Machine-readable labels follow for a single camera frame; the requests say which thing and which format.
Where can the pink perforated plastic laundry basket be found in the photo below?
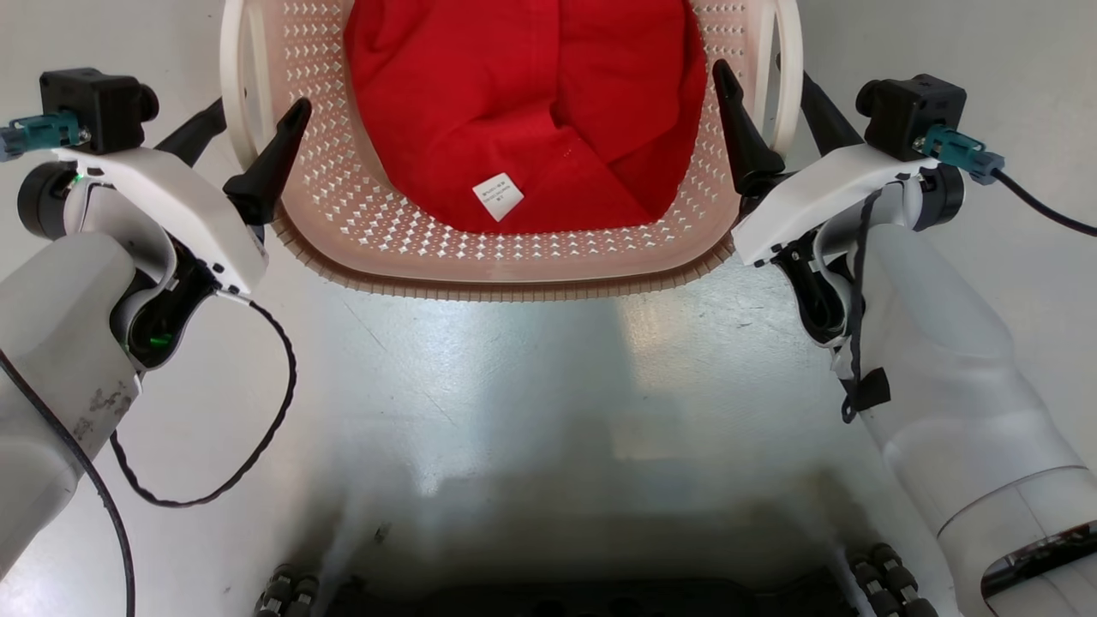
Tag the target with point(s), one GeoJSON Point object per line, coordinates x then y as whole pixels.
{"type": "Point", "coordinates": [343, 197]}

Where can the black roller wheel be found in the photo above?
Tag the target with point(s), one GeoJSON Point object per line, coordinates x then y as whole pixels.
{"type": "Point", "coordinates": [891, 583]}
{"type": "Point", "coordinates": [287, 591]}

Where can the red garment with white label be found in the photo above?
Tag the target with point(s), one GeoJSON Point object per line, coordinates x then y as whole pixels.
{"type": "Point", "coordinates": [531, 103]}

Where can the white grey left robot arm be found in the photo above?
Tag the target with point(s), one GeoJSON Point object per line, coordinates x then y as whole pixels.
{"type": "Point", "coordinates": [51, 343]}

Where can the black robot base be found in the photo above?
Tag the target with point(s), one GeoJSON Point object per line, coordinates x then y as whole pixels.
{"type": "Point", "coordinates": [591, 600]}

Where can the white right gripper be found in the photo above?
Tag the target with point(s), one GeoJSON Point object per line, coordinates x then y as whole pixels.
{"type": "Point", "coordinates": [814, 197]}

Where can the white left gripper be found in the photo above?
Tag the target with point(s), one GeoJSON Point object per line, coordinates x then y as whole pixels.
{"type": "Point", "coordinates": [184, 206]}

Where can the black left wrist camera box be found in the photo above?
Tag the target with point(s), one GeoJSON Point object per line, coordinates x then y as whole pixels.
{"type": "Point", "coordinates": [94, 107]}

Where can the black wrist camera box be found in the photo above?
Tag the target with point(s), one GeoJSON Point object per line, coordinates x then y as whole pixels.
{"type": "Point", "coordinates": [94, 107]}
{"type": "Point", "coordinates": [913, 111]}

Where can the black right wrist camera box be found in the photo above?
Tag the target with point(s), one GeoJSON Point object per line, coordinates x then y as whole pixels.
{"type": "Point", "coordinates": [913, 111]}

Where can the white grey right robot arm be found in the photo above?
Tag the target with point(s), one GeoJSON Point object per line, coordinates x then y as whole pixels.
{"type": "Point", "coordinates": [951, 360]}

